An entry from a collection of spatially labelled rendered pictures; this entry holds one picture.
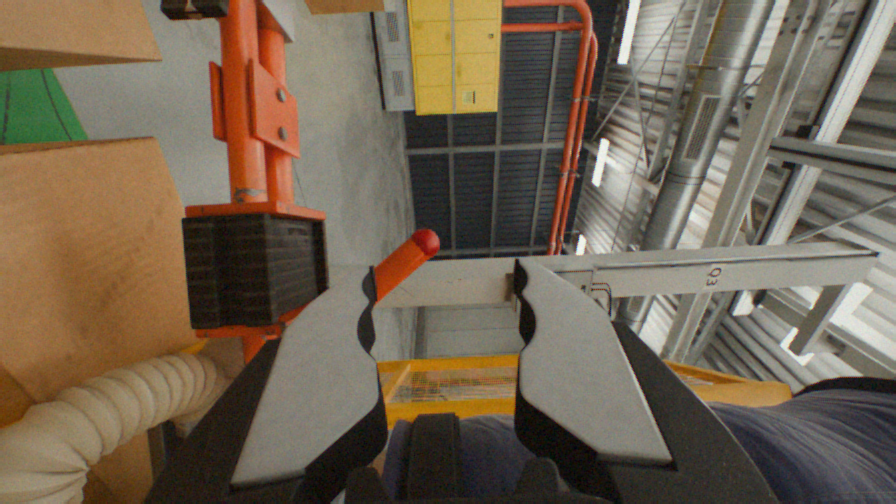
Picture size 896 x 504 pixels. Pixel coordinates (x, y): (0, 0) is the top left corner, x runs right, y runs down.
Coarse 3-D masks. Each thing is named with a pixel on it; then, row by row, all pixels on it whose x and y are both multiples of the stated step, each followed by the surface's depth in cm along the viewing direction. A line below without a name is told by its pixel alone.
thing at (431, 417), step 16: (432, 416) 28; (448, 416) 27; (416, 432) 25; (432, 432) 24; (448, 432) 24; (416, 448) 23; (432, 448) 23; (448, 448) 23; (416, 464) 21; (432, 464) 21; (448, 464) 21; (416, 480) 20; (432, 480) 20; (448, 480) 20; (416, 496) 20; (432, 496) 19; (448, 496) 19; (464, 496) 20
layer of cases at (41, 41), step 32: (0, 0) 46; (32, 0) 50; (64, 0) 55; (96, 0) 60; (128, 0) 67; (0, 32) 46; (32, 32) 50; (64, 32) 54; (96, 32) 60; (128, 32) 66; (0, 64) 63; (32, 64) 67; (64, 64) 70; (96, 64) 73
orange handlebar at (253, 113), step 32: (224, 32) 20; (256, 32) 21; (224, 64) 20; (256, 64) 20; (224, 96) 20; (256, 96) 20; (288, 96) 24; (224, 128) 21; (256, 128) 20; (288, 128) 24; (256, 160) 21; (288, 160) 25; (256, 192) 21; (288, 192) 25; (256, 352) 21
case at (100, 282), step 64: (0, 192) 18; (64, 192) 21; (128, 192) 25; (0, 256) 18; (64, 256) 21; (128, 256) 25; (0, 320) 18; (64, 320) 21; (128, 320) 25; (0, 384) 17; (64, 384) 20; (128, 448) 24
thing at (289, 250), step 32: (192, 224) 18; (224, 224) 19; (256, 224) 18; (288, 224) 23; (320, 224) 27; (192, 256) 19; (224, 256) 19; (256, 256) 19; (288, 256) 23; (320, 256) 28; (192, 288) 19; (224, 288) 19; (256, 288) 19; (288, 288) 22; (320, 288) 28; (192, 320) 19; (224, 320) 19; (256, 320) 19; (288, 320) 20
